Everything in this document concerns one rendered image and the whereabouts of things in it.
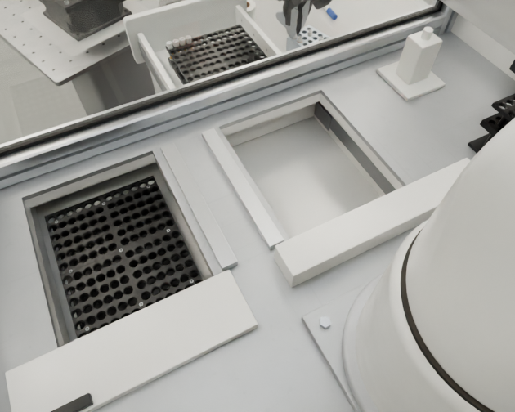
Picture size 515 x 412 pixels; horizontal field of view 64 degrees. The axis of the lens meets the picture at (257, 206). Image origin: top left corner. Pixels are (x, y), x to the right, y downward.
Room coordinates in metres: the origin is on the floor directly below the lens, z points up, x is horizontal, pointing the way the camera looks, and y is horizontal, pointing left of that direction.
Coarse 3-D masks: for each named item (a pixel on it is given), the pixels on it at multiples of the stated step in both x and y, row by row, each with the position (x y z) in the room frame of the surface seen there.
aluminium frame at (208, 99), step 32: (384, 32) 0.69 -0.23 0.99; (416, 32) 0.71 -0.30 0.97; (288, 64) 0.60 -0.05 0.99; (320, 64) 0.61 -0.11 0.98; (352, 64) 0.65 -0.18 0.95; (192, 96) 0.51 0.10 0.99; (224, 96) 0.53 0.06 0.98; (256, 96) 0.55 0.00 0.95; (96, 128) 0.44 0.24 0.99; (128, 128) 0.45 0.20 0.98; (160, 128) 0.48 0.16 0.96; (0, 160) 0.38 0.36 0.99; (32, 160) 0.39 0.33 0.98; (64, 160) 0.40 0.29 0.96
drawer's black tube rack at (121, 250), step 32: (160, 192) 0.39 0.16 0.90; (64, 224) 0.35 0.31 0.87; (96, 224) 0.33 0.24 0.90; (128, 224) 0.33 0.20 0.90; (160, 224) 0.33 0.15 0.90; (64, 256) 0.29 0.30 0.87; (96, 256) 0.28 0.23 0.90; (128, 256) 0.29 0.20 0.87; (160, 256) 0.28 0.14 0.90; (64, 288) 0.23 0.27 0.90; (96, 288) 0.23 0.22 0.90; (128, 288) 0.23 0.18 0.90; (160, 288) 0.23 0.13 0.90; (96, 320) 0.18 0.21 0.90
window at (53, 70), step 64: (0, 0) 0.43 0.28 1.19; (64, 0) 0.46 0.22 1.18; (128, 0) 0.50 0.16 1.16; (192, 0) 0.53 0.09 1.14; (256, 0) 0.58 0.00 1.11; (320, 0) 0.63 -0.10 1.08; (384, 0) 0.69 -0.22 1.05; (0, 64) 0.42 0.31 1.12; (64, 64) 0.45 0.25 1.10; (128, 64) 0.48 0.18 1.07; (192, 64) 0.53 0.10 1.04; (256, 64) 0.58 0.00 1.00; (0, 128) 0.40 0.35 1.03; (64, 128) 0.43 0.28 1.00
